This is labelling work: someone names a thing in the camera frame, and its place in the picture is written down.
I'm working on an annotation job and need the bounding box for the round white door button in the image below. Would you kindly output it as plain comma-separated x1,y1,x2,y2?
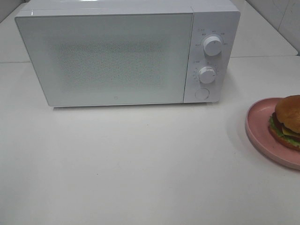
195,88,210,100

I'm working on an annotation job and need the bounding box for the white timer knob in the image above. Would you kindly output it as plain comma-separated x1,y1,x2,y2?
198,67,216,84

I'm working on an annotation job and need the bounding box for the white microwave door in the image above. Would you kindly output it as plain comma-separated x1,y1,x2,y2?
15,13,193,107

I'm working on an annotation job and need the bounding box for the pink round plate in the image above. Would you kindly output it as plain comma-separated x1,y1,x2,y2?
245,97,300,170

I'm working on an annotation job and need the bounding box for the burger with lettuce and cheese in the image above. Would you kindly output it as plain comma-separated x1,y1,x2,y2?
269,95,300,151

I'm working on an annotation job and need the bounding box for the white microwave oven body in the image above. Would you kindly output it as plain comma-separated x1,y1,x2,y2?
15,0,240,104

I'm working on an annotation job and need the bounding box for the upper white power knob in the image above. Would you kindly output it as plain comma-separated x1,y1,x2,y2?
203,35,223,56

